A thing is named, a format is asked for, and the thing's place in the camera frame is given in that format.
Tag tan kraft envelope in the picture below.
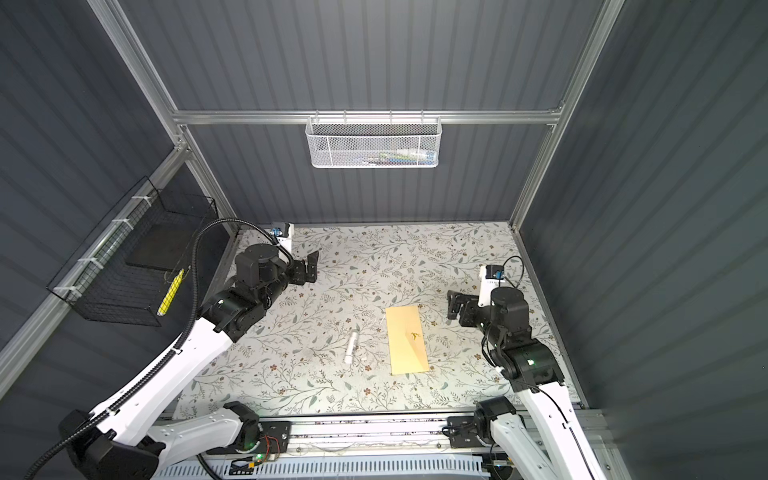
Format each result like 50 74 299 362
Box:
386 305 430 375

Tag white glue stick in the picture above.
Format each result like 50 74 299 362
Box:
344 329 360 365

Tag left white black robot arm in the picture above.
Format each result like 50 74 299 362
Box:
59 244 319 479

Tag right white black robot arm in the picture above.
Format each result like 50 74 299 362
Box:
447 286 606 479

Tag black foam pad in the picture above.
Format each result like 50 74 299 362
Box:
125 223 195 272

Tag yellow marker pen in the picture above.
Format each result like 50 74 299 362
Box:
156 269 186 317

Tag pens in white basket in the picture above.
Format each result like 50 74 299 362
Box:
357 148 438 167

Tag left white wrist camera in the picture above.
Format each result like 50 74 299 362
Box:
268 222 295 254

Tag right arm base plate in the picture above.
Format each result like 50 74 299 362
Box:
444 415 532 450

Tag white wire basket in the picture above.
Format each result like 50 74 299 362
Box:
305 119 443 169

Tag aluminium mounting rail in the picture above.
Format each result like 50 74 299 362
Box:
261 408 472 458

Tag white ventilated cable duct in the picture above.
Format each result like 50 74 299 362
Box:
134 454 490 480

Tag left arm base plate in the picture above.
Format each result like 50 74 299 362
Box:
206 421 292 455

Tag black wire basket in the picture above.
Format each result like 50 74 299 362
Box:
47 178 218 327

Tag left black corrugated cable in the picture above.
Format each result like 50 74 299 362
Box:
22 218 283 480

